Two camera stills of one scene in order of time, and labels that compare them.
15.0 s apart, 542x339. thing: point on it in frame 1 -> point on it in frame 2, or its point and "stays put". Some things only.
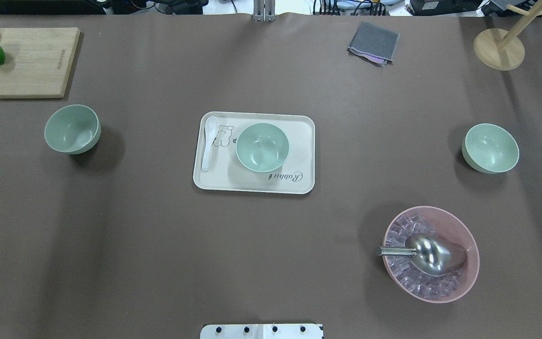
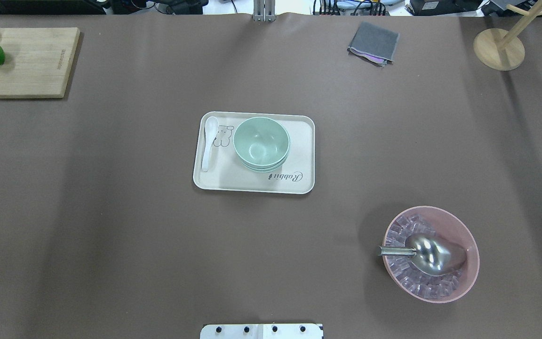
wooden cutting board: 37,64 stays put
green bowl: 73,129 -> 261,141
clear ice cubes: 407,270 stays put
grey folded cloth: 374,44 stays put
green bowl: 489,148 -> 277,165
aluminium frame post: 264,11 stays put
